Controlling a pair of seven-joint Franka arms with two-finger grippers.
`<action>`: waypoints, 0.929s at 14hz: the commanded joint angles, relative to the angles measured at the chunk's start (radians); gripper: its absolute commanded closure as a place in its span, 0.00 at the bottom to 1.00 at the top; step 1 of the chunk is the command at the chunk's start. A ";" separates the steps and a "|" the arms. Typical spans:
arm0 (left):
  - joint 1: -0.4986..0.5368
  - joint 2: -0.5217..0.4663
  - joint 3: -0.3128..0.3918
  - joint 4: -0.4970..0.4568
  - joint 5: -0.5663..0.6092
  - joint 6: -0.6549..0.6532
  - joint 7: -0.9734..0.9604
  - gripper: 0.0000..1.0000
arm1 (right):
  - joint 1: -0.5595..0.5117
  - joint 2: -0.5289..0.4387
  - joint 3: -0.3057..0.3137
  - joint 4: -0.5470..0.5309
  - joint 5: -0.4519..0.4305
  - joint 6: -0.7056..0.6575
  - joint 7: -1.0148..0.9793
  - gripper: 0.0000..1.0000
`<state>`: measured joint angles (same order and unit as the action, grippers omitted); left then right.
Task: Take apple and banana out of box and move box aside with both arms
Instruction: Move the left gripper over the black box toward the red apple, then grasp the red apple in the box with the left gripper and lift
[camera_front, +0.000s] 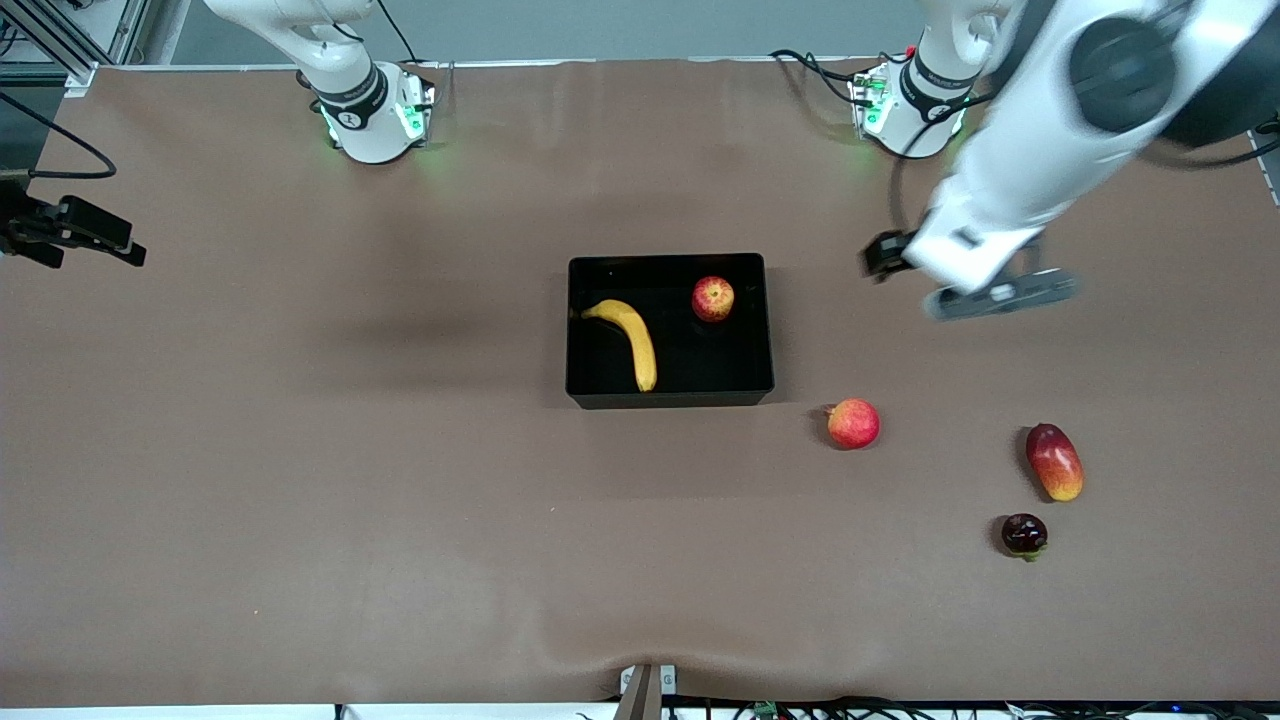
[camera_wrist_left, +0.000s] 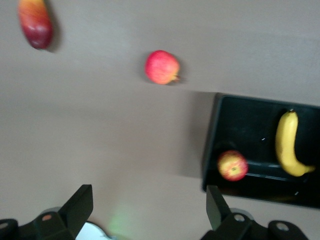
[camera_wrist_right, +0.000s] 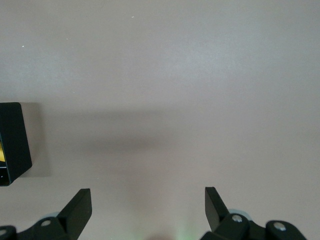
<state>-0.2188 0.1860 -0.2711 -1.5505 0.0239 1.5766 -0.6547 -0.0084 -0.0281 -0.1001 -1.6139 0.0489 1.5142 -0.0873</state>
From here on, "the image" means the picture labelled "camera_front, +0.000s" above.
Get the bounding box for red yellow mango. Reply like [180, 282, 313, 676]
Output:
[1026, 423, 1085, 503]

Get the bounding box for aluminium frame profile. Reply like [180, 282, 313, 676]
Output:
[1248, 130, 1280, 206]
[0, 0, 151, 98]

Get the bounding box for yellow banana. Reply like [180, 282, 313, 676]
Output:
[581, 299, 658, 393]

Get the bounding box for thin black power cable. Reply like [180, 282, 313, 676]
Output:
[375, 0, 422, 65]

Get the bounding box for dark purple mangosteen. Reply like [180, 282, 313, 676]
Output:
[1001, 513, 1049, 562]

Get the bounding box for black arm base cables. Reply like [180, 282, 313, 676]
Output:
[769, 48, 906, 106]

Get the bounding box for brown table cover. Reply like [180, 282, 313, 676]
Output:
[0, 55, 1280, 709]

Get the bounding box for black rectangular plastic box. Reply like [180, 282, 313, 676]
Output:
[566, 253, 776, 410]

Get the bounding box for red apple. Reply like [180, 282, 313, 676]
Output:
[826, 398, 882, 451]
[692, 277, 736, 323]

